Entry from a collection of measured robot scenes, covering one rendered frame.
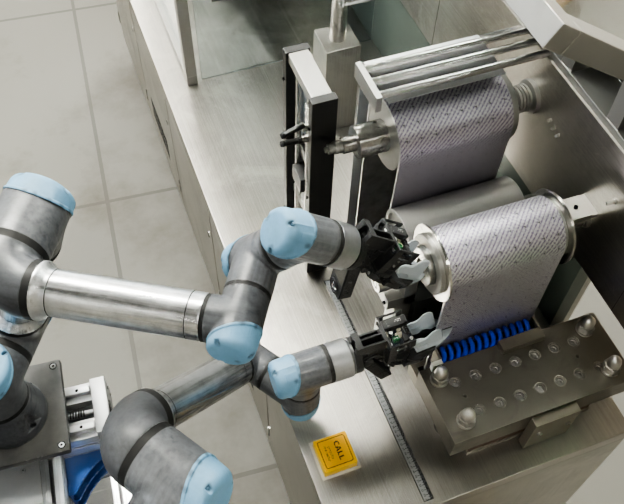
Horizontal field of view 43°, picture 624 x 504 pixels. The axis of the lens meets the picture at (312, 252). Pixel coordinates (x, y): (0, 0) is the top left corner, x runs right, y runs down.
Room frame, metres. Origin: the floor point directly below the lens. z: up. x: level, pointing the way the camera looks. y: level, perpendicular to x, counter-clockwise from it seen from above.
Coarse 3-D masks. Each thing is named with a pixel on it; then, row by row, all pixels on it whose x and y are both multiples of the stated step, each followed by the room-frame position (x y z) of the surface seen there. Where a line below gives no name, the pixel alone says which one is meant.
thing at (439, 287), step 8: (424, 240) 0.84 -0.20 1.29; (432, 240) 0.83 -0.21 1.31; (432, 248) 0.81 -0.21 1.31; (432, 256) 0.80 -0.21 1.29; (440, 256) 0.80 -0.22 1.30; (440, 264) 0.78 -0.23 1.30; (440, 272) 0.77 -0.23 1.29; (440, 280) 0.77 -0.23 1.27; (432, 288) 0.78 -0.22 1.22; (440, 288) 0.76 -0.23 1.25
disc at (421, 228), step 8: (424, 224) 0.86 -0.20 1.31; (416, 232) 0.88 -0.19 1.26; (424, 232) 0.86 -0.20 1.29; (432, 232) 0.83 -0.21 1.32; (440, 240) 0.82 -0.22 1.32; (440, 248) 0.80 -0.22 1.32; (448, 264) 0.78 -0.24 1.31; (448, 272) 0.77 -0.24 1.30; (448, 280) 0.76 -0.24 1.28; (448, 288) 0.76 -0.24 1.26; (440, 296) 0.77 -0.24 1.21; (448, 296) 0.75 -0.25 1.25
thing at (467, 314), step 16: (544, 272) 0.84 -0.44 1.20; (496, 288) 0.80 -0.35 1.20; (512, 288) 0.82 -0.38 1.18; (528, 288) 0.83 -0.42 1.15; (544, 288) 0.85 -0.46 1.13; (448, 304) 0.77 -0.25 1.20; (464, 304) 0.78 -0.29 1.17; (480, 304) 0.79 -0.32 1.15; (496, 304) 0.81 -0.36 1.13; (512, 304) 0.82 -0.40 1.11; (528, 304) 0.84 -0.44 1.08; (448, 320) 0.77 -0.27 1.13; (464, 320) 0.78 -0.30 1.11; (480, 320) 0.80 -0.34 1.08; (496, 320) 0.82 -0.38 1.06; (512, 320) 0.83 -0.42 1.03; (448, 336) 0.77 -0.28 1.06; (464, 336) 0.79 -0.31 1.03
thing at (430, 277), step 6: (420, 246) 0.83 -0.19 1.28; (414, 252) 0.84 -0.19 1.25; (420, 252) 0.82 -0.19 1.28; (426, 252) 0.81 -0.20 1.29; (420, 258) 0.82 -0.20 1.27; (426, 258) 0.80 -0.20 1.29; (432, 258) 0.80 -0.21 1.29; (432, 264) 0.79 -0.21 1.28; (432, 270) 0.79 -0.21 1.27; (426, 276) 0.79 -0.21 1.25; (432, 276) 0.78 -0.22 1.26; (426, 282) 0.78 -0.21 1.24; (432, 282) 0.78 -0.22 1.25
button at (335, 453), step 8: (344, 432) 0.62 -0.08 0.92; (320, 440) 0.60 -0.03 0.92; (328, 440) 0.60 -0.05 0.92; (336, 440) 0.60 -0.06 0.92; (344, 440) 0.60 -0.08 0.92; (320, 448) 0.59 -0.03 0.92; (328, 448) 0.59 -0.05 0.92; (336, 448) 0.59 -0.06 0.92; (344, 448) 0.59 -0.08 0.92; (352, 448) 0.59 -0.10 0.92; (320, 456) 0.57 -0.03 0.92; (328, 456) 0.57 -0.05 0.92; (336, 456) 0.57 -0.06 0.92; (344, 456) 0.57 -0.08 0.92; (352, 456) 0.57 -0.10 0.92; (320, 464) 0.56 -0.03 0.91; (328, 464) 0.55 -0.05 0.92; (336, 464) 0.55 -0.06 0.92; (344, 464) 0.55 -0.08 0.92; (352, 464) 0.56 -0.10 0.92; (328, 472) 0.54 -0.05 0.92; (336, 472) 0.54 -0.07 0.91
